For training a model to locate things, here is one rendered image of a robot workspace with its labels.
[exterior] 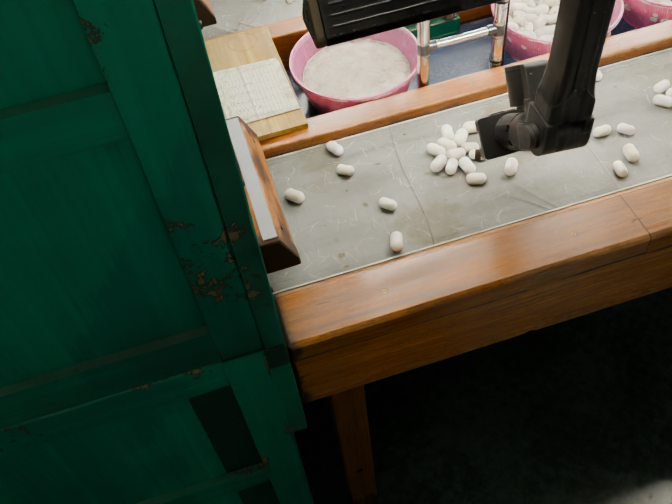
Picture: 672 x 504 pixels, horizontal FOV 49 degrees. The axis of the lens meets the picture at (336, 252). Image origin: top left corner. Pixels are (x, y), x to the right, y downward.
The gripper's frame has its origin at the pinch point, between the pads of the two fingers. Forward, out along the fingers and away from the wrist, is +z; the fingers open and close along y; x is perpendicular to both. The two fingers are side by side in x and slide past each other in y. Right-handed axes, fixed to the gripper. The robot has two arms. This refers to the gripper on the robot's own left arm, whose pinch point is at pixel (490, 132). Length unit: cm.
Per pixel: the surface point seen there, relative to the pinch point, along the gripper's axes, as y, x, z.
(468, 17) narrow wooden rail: -18, -22, 45
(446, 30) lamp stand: -11.2, -20.4, 42.8
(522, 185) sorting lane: -3.6, 10.2, -0.3
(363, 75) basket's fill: 12.3, -15.0, 29.6
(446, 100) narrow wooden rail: 1.1, -6.4, 15.6
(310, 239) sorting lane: 33.9, 9.5, 1.1
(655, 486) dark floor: -29, 88, 22
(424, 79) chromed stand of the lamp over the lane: 3.3, -11.2, 19.2
